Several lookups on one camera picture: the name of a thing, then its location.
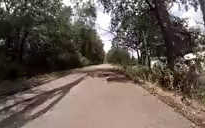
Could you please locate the grey-brown asphalt road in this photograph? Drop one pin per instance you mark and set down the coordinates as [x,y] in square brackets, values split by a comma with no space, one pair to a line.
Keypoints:
[100,100]

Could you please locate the row of trees with bushes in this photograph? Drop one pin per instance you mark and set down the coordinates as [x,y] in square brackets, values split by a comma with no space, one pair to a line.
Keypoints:
[163,36]

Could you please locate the weedy grass verge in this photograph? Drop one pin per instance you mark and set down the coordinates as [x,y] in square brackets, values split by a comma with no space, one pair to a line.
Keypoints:
[176,83]

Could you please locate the leaf-strewn dirt verge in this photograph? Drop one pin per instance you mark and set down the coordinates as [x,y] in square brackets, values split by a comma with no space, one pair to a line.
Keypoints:
[20,85]

